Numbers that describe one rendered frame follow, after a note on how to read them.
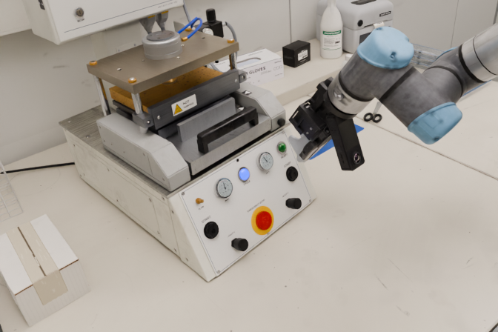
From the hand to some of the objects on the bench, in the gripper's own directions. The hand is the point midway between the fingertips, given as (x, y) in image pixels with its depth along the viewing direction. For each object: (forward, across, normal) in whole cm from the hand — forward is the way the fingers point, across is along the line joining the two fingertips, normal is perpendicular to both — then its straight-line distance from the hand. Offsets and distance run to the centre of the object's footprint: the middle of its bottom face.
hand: (304, 160), depth 97 cm
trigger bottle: (+34, -70, -32) cm, 84 cm away
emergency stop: (+10, +12, +6) cm, 17 cm away
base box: (+27, +10, -14) cm, 32 cm away
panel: (+10, +12, +8) cm, 18 cm away
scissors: (+18, -50, -2) cm, 53 cm away
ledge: (+41, -56, -34) cm, 77 cm away
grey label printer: (+34, -87, -33) cm, 99 cm away
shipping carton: (+26, +51, -13) cm, 59 cm away
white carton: (+40, -36, -40) cm, 67 cm away
